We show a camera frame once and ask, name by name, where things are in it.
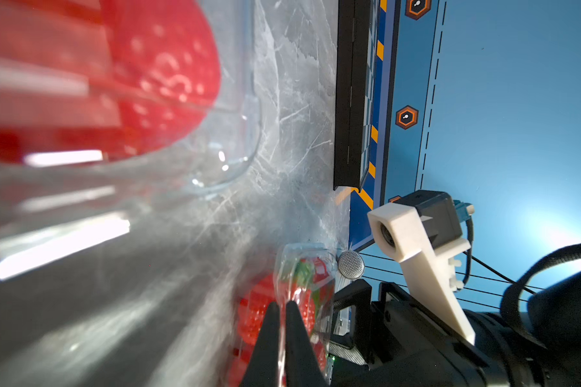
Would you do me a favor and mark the silver microphone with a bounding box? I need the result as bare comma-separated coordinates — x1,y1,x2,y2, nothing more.
337,250,365,281

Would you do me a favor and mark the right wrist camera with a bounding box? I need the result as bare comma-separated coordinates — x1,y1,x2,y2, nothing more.
367,190,475,344

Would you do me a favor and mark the clear plastic clamshell container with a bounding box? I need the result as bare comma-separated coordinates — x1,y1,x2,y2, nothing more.
0,1,260,228

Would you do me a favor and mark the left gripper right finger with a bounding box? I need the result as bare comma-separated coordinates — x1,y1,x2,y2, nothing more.
285,301,328,387

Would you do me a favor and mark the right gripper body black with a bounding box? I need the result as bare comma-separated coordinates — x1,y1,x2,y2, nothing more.
329,280,512,386

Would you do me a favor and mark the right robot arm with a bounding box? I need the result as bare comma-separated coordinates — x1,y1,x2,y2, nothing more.
330,243,581,386

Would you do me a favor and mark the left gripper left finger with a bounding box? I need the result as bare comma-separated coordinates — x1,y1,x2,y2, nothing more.
240,302,281,387

